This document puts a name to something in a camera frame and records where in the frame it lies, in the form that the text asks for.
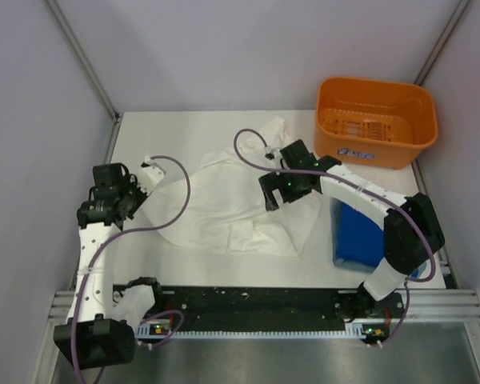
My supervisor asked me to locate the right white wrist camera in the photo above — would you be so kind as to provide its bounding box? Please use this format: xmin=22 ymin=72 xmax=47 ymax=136
xmin=265 ymin=146 xmax=282 ymax=162

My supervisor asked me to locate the white floral t shirt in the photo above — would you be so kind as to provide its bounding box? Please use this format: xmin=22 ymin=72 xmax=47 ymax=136
xmin=142 ymin=117 xmax=322 ymax=258

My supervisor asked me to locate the aluminium corner post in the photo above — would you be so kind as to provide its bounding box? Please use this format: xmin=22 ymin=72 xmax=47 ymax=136
xmin=414 ymin=0 xmax=474 ymax=86
xmin=43 ymin=0 xmax=119 ymax=122

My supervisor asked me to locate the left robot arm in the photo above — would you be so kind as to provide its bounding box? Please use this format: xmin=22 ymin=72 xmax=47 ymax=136
xmin=54 ymin=161 xmax=166 ymax=370

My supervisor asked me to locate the left aluminium corner post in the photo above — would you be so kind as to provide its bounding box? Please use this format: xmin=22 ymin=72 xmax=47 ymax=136
xmin=43 ymin=0 xmax=119 ymax=122

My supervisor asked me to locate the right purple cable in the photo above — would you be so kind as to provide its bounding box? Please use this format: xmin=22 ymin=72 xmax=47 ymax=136
xmin=233 ymin=127 xmax=439 ymax=347

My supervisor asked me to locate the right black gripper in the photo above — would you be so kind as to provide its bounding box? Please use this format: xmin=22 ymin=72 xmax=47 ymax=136
xmin=260 ymin=166 xmax=312 ymax=210

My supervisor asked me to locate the right aluminium corner post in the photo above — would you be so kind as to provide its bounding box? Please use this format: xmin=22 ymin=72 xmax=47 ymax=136
xmin=414 ymin=0 xmax=474 ymax=86

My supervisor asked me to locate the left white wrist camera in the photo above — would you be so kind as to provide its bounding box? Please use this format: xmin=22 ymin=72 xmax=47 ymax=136
xmin=137 ymin=157 xmax=166 ymax=191

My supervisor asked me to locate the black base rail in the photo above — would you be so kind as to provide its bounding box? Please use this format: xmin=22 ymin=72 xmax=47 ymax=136
xmin=111 ymin=284 xmax=406 ymax=332

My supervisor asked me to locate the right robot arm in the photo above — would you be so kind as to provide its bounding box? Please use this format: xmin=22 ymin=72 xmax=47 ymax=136
xmin=258 ymin=140 xmax=445 ymax=317

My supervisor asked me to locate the purple cable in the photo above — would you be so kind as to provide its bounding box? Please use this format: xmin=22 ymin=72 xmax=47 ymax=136
xmin=70 ymin=154 xmax=192 ymax=384
xmin=233 ymin=127 xmax=439 ymax=347

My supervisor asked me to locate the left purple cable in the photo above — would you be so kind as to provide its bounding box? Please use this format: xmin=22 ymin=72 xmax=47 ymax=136
xmin=70 ymin=154 xmax=192 ymax=384

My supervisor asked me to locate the white slotted cable duct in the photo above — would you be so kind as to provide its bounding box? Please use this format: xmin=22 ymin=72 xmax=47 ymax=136
xmin=135 ymin=322 xmax=390 ymax=341

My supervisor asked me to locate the orange plastic basket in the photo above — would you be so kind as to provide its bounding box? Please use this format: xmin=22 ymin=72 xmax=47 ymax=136
xmin=314 ymin=77 xmax=438 ymax=170

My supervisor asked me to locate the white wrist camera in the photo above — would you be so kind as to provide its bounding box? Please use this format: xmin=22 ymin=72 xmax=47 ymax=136
xmin=265 ymin=146 xmax=282 ymax=162
xmin=137 ymin=157 xmax=166 ymax=191

